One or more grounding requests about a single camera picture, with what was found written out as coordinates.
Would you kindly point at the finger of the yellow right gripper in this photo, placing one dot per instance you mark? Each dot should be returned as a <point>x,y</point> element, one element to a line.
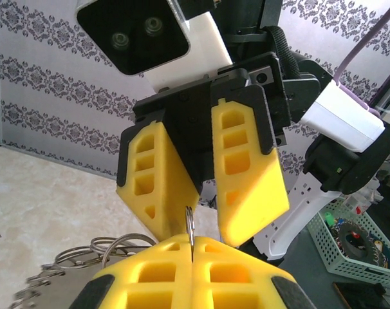
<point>256,193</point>
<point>169,193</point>

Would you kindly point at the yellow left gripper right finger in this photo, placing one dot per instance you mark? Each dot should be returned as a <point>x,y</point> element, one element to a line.
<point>246,289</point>

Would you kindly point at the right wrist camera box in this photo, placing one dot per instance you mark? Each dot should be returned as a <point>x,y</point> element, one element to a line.
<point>134,32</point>

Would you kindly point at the metal disc with keyrings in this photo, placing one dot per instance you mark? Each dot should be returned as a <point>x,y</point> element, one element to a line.
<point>69,286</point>

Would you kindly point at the black tape roll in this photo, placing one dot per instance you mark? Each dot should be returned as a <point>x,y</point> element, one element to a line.
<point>346,244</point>

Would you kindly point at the green perforated plastic basket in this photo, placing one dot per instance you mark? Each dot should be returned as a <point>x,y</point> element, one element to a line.
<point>323,248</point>

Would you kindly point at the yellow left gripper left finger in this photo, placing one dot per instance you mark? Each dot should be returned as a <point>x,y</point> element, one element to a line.
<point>150,289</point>

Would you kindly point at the green plastic cap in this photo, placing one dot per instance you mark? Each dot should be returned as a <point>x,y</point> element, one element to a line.
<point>329,219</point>

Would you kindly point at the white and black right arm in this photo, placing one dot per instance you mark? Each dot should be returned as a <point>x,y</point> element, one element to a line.
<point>298,209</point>

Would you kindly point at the black flat device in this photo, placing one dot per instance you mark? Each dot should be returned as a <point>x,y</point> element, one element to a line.
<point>359,296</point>

